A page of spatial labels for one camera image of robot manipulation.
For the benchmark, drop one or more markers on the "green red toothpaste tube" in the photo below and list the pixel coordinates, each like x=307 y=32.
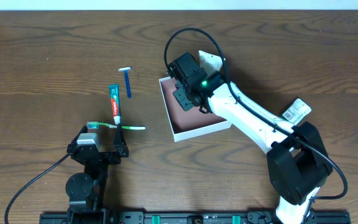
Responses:
x=115 y=102

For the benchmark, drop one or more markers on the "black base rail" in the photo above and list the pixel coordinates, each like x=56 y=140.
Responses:
x=261 y=217

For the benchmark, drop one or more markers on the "blue disposable razor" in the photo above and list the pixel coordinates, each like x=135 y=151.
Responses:
x=125 y=71

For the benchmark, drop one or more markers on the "white lotion tube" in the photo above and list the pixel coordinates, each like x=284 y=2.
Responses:
x=209 y=62

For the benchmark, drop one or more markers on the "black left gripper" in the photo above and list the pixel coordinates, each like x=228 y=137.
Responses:
x=105 y=154

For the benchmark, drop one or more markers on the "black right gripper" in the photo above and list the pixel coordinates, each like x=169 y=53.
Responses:
x=183 y=97

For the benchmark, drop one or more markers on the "green white soap packet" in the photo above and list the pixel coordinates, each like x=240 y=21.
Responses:
x=296 y=112

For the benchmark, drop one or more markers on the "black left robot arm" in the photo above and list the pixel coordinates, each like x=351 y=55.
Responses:
x=86 y=189

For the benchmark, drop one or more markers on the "white box with pink inside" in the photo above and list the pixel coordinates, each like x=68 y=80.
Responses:
x=188 y=124

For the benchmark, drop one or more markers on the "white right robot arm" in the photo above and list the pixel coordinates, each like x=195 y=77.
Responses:
x=297 y=160

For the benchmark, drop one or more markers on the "green white toothbrush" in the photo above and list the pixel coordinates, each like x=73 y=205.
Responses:
x=97 y=124

